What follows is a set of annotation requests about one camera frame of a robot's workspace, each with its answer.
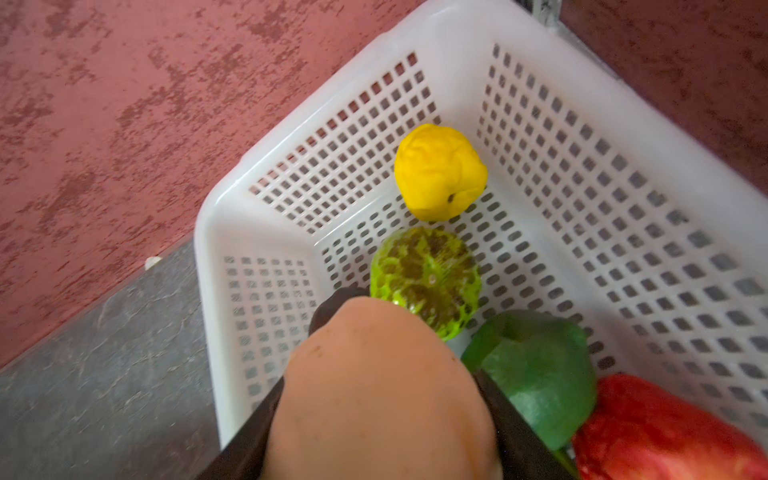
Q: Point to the dark green avocado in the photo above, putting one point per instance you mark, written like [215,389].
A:
[542,365]

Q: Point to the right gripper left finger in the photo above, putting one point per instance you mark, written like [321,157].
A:
[243,458]

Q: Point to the beige fruit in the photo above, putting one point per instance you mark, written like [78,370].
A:
[376,394]

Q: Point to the white perforated plastic basket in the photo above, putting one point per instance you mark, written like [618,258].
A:
[597,208]

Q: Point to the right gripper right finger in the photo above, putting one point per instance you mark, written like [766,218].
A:
[522,454]

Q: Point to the red apple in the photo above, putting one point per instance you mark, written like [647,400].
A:
[639,431]

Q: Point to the dark purple mangosteen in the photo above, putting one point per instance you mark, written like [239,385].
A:
[327,309]

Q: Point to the green speckled guava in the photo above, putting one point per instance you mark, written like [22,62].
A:
[432,274]

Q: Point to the yellow round fruit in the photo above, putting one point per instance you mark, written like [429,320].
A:
[438,172]

